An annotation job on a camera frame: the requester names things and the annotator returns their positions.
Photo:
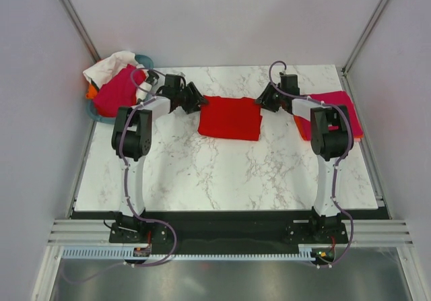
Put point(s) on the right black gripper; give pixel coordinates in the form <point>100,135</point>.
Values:
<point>264,99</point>

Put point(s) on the white and black garment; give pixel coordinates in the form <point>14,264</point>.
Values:
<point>147,82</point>

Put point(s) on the orange shirt in basket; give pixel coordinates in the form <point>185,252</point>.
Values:
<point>92,91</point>

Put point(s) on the white slotted cable duct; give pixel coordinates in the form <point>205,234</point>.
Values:
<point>133,253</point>

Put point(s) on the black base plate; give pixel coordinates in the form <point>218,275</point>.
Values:
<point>228,230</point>

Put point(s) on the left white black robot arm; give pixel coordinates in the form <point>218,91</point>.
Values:
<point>132,134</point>

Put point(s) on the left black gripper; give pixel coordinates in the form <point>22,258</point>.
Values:
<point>196,99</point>

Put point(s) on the white shirt in basket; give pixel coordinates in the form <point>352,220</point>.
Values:
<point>103,71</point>

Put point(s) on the teal plastic laundry basket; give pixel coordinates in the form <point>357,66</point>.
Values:
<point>91,108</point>

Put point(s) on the left aluminium frame post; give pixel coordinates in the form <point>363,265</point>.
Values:
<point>80,29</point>

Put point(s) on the aluminium frame post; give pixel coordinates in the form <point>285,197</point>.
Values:
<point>365,35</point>
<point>80,29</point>

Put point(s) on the aluminium front rail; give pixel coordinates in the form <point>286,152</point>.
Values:
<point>367,233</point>

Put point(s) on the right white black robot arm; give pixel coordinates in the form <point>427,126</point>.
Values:
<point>331,134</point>

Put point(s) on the red t shirt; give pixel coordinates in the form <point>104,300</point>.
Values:
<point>230,118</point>

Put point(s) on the magenta shirt in basket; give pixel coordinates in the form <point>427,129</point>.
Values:
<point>119,91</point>

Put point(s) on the right aluminium frame post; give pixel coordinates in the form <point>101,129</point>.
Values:
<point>365,35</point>

